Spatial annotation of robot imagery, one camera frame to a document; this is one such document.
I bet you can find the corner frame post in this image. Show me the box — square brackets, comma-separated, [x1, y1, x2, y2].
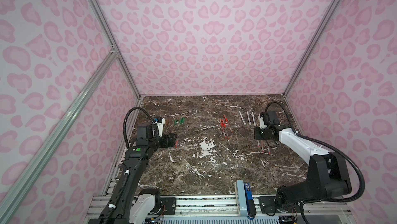
[283, 0, 343, 97]
[87, 0, 142, 99]

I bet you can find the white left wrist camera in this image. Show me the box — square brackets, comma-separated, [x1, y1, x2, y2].
[154, 116, 165, 137]

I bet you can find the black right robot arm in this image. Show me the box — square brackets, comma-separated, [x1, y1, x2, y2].
[254, 101, 366, 216]

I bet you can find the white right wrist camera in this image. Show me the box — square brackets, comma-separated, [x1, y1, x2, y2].
[258, 112, 269, 129]

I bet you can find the aluminium front rail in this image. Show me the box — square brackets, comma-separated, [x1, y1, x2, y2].
[84, 195, 354, 224]

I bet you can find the right corner frame post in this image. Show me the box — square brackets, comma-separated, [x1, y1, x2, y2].
[283, 0, 343, 97]

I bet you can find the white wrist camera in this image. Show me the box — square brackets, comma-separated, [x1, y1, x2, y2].
[154, 116, 165, 137]
[258, 112, 269, 129]

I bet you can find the green cap marker pen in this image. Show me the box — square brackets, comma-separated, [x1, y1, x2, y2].
[251, 112, 256, 126]

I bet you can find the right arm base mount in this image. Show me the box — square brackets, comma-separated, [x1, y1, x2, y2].
[258, 195, 277, 216]

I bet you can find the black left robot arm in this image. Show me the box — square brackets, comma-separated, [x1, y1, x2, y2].
[88, 107, 177, 224]

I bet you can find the light blue rail bracket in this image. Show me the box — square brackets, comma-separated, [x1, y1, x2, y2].
[235, 180, 248, 217]

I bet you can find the blue device on rail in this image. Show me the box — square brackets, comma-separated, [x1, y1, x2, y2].
[244, 183, 256, 220]

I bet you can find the left corner frame post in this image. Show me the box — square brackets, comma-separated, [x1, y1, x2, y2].
[87, 0, 142, 99]

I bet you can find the aluminium frame diagonal bar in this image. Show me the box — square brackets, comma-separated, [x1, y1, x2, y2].
[1, 50, 117, 224]

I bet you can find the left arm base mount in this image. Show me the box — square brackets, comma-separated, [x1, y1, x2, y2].
[130, 188, 176, 217]

